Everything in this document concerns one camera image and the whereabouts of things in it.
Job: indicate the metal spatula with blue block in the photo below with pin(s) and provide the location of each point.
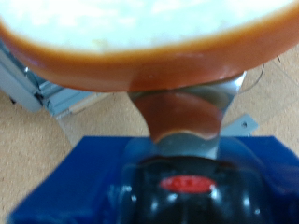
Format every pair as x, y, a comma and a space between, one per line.
187, 118

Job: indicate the grey metal dish rack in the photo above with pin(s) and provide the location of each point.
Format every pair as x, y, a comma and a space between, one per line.
21, 96

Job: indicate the white bread slice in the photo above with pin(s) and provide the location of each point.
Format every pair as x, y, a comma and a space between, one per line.
140, 25

